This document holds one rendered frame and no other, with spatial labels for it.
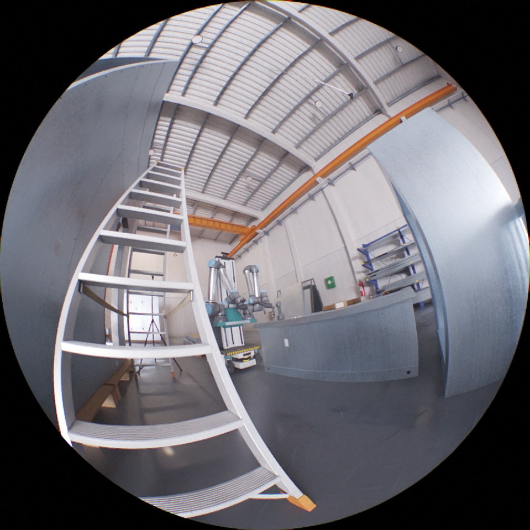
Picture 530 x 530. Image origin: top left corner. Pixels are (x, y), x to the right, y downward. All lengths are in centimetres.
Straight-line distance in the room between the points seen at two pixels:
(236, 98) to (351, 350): 787
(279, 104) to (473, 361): 806
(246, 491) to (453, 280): 106
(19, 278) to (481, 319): 182
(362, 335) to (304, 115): 796
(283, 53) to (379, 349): 805
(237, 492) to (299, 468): 36
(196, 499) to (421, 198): 140
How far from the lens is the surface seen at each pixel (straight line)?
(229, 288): 214
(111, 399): 162
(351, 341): 139
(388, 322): 128
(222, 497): 57
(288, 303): 513
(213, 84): 760
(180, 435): 46
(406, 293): 119
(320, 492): 77
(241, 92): 752
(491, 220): 107
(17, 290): 84
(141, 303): 777
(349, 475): 81
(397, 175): 108
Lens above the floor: 69
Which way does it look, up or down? 19 degrees up
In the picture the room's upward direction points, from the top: 9 degrees counter-clockwise
